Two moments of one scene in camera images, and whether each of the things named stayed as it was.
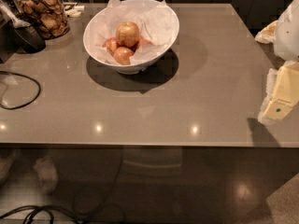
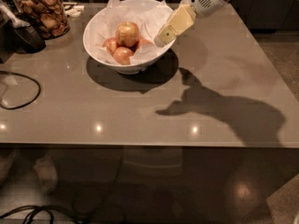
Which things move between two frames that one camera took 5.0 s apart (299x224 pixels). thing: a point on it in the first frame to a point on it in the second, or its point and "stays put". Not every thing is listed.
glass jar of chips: x=42 y=6 stays put
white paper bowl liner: x=156 y=21 stays put
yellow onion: x=127 y=34 stays put
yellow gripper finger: x=282 y=92 to x=180 y=21
